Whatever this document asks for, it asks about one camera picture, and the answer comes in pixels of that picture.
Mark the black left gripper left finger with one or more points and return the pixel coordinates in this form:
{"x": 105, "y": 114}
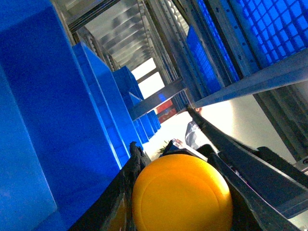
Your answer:
{"x": 114, "y": 206}

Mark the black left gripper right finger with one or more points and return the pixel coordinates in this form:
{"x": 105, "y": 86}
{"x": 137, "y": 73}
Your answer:
{"x": 267, "y": 191}

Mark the yellow mushroom push button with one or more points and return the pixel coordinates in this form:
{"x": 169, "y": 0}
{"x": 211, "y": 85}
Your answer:
{"x": 180, "y": 192}

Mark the blue bin with buttons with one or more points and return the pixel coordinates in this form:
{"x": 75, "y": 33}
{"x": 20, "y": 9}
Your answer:
{"x": 59, "y": 145}

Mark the blue empty centre bin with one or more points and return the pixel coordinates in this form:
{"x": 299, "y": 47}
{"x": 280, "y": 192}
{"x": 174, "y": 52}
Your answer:
{"x": 148, "y": 124}

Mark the blue upper shelf crate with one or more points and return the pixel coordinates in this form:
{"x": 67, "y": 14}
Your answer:
{"x": 266, "y": 40}

